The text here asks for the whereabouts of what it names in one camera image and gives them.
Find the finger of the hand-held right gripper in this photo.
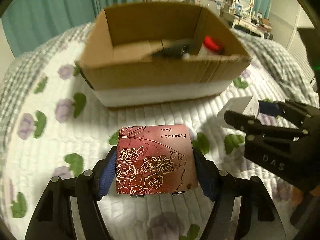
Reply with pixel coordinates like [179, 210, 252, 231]
[224, 110, 308, 138]
[258, 99, 320, 128]

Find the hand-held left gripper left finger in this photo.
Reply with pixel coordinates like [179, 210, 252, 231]
[24, 151, 118, 240]

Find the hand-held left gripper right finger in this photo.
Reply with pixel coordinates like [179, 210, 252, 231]
[192, 146, 288, 240]

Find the white charger plug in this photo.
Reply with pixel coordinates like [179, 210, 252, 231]
[217, 95, 261, 124]

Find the red rose print tin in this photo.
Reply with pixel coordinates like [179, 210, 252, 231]
[115, 124, 199, 198]

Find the white bottle with red cap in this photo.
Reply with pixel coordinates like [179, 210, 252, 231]
[197, 35, 225, 57]

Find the black remote control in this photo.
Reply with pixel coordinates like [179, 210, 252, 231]
[150, 39, 198, 58]

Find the brown cardboard box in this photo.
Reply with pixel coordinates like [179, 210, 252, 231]
[75, 1, 253, 108]

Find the checked blanket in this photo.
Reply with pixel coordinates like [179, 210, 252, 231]
[0, 22, 319, 140]

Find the floral quilted mat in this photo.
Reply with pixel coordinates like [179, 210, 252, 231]
[0, 25, 310, 240]

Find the white louvred wardrobe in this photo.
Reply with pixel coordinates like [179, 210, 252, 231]
[285, 2, 315, 55]

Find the white dressing table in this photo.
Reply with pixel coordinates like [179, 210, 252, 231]
[221, 10, 273, 37]

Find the wide green curtain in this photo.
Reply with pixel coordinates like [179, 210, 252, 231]
[1, 0, 98, 58]

